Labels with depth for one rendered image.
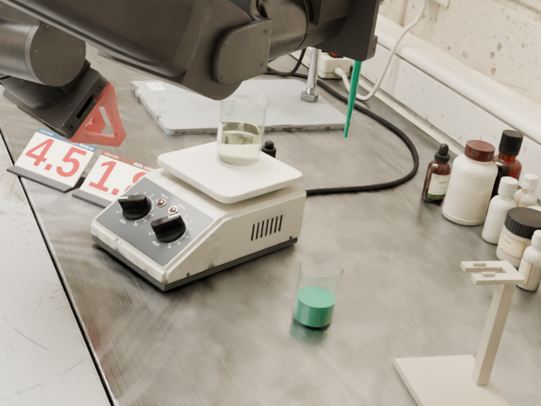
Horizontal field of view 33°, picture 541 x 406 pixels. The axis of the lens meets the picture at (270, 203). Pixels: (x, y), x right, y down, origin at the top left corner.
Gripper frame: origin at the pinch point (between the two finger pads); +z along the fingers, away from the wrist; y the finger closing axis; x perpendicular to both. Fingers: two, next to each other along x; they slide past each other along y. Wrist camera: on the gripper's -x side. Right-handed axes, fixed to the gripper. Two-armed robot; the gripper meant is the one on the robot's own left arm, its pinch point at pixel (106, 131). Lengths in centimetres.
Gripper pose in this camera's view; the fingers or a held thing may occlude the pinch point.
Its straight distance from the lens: 94.5
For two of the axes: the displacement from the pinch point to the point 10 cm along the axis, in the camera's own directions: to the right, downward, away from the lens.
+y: -6.9, -3.9, 6.1
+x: -5.6, 8.2, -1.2
